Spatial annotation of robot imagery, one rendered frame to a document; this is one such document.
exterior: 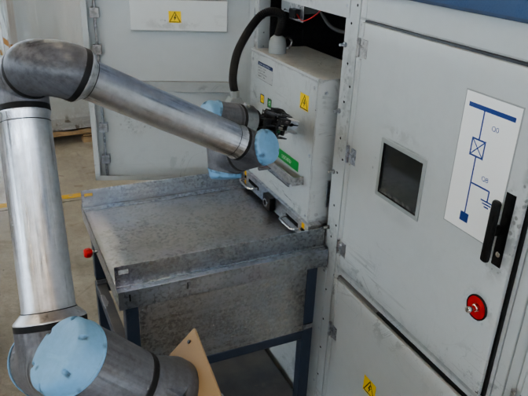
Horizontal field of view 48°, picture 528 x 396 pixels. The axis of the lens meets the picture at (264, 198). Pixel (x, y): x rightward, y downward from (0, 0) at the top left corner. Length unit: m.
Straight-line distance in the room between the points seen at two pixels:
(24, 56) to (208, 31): 1.13
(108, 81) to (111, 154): 1.18
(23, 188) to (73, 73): 0.26
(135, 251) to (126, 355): 0.79
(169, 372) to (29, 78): 0.64
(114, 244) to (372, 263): 0.82
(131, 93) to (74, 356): 0.55
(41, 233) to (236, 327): 0.86
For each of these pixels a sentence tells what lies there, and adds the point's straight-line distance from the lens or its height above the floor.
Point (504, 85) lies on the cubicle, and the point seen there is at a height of 1.53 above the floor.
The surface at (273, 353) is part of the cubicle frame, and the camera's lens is 2.56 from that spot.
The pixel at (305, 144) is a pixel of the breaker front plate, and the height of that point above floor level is 1.18.
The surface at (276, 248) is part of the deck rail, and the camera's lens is 1.87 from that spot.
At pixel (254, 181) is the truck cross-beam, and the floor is 0.91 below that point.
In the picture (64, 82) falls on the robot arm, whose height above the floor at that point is 1.50.
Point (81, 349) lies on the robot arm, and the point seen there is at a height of 1.11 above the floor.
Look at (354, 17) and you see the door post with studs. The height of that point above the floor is 1.58.
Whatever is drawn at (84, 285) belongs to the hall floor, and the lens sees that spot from 3.36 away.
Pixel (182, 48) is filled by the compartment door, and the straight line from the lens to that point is 2.31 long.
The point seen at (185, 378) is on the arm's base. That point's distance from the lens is 1.23.
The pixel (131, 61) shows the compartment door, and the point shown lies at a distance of 2.33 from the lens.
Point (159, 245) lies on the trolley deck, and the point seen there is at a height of 0.85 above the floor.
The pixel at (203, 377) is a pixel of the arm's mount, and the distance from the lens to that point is 1.24.
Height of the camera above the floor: 1.80
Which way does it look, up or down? 25 degrees down
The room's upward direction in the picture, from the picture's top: 2 degrees clockwise
